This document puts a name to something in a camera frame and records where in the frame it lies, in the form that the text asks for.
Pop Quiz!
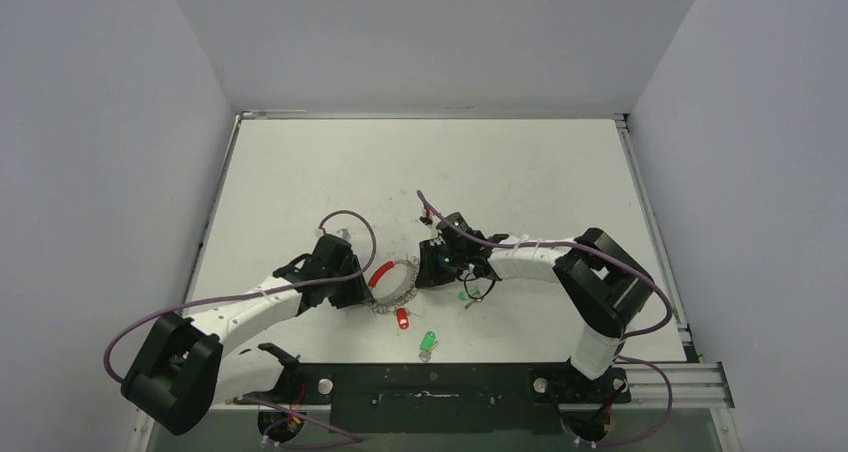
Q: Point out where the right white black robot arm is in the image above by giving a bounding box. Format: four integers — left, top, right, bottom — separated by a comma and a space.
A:
415, 226, 655, 401

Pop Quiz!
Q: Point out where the purple cable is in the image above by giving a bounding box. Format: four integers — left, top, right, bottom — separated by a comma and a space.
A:
103, 210, 378, 450
415, 190, 674, 450

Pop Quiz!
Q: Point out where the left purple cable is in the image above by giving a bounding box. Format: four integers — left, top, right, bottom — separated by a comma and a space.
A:
103, 210, 378, 450

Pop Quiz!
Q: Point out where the silver keyring with red grip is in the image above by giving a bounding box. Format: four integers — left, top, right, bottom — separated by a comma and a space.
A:
366, 258, 420, 315

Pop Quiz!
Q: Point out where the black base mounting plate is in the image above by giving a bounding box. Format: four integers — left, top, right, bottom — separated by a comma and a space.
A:
259, 363, 631, 434

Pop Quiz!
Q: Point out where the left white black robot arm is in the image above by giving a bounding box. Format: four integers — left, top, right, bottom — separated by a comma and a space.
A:
120, 234, 372, 435

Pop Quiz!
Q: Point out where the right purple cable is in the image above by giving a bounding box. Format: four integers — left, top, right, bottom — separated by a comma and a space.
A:
415, 190, 674, 450

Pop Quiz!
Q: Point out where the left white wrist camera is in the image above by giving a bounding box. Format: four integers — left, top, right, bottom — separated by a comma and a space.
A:
332, 228, 351, 241

